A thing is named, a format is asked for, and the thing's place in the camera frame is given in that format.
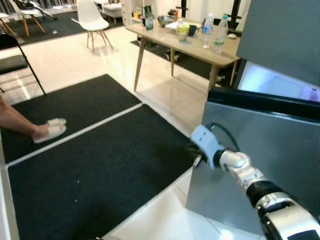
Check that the white chair wooden legs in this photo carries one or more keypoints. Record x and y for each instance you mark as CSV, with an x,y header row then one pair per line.
x,y
25,9

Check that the person's bare leg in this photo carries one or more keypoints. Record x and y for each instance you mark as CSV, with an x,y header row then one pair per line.
x,y
15,120

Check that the white plastic chair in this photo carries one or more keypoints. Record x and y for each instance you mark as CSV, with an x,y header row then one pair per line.
x,y
92,17

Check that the light wooden table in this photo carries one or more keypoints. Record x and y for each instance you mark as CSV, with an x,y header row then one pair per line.
x,y
200,47

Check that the silver right arm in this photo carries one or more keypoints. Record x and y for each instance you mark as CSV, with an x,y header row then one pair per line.
x,y
280,215

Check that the yellow green noodle cup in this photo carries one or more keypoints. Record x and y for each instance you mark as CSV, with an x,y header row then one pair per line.
x,y
183,32

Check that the black floor mat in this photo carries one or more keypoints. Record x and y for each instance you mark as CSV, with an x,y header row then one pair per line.
x,y
75,110
100,185

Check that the white slipper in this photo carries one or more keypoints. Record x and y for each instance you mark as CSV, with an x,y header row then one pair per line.
x,y
50,134
57,122

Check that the white plastic container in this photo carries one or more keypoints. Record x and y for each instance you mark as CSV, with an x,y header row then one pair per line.
x,y
172,26

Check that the black folding chair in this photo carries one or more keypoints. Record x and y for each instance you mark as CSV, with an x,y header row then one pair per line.
x,y
10,62

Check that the black cup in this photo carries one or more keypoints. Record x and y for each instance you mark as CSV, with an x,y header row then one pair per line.
x,y
193,30

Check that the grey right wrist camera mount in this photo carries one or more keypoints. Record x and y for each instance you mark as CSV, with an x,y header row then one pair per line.
x,y
207,145

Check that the green black food pouch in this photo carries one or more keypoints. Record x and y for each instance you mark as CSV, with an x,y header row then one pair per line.
x,y
149,19

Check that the small white mouse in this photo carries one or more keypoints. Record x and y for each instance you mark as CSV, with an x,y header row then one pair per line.
x,y
231,36

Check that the grey fridge door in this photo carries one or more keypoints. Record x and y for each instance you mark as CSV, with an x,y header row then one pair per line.
x,y
270,145

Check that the blue label water bottle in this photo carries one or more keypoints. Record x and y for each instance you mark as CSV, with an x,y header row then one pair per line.
x,y
208,32

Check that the steel bowl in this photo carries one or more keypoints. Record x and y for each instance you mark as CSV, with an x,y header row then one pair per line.
x,y
166,21

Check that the green cap water bottle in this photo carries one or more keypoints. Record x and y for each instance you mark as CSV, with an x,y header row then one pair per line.
x,y
221,35

